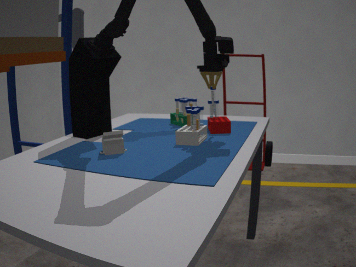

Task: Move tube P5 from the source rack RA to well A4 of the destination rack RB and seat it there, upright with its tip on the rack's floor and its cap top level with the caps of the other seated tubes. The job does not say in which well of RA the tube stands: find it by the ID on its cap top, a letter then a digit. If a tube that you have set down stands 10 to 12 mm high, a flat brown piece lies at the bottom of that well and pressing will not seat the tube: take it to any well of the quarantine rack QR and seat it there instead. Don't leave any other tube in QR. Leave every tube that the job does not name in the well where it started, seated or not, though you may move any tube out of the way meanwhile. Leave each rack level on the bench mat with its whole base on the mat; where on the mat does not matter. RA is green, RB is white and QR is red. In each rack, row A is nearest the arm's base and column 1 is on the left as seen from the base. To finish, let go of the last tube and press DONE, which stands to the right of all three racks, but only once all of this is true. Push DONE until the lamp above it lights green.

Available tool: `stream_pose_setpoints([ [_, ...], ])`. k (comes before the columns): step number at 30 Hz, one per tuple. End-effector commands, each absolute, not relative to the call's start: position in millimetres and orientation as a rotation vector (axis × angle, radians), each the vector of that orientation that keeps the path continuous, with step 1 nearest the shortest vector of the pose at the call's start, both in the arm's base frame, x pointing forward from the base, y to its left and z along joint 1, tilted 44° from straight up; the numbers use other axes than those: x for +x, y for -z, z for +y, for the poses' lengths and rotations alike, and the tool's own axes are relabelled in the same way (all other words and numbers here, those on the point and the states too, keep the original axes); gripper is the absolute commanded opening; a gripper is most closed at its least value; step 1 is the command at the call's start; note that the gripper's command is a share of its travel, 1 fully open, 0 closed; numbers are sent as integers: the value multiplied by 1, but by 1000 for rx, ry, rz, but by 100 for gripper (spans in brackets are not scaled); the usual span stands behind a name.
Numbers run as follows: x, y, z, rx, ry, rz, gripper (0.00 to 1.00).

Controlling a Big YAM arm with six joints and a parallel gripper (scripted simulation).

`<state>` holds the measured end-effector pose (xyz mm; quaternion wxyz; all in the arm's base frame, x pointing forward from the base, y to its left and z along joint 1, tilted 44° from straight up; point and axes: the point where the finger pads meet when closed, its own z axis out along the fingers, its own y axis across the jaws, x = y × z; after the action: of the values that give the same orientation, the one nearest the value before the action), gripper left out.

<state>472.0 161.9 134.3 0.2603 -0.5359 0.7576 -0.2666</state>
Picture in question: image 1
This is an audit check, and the red tube rack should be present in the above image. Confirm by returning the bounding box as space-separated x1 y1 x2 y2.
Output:
208 117 231 134

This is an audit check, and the white tube rack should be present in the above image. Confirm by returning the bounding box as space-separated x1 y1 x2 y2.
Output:
175 125 207 146

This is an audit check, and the green test tube rack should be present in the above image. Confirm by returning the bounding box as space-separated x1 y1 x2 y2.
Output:
170 113 187 127

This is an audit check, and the blue bench mat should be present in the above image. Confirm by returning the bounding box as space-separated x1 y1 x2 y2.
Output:
34 118 257 187

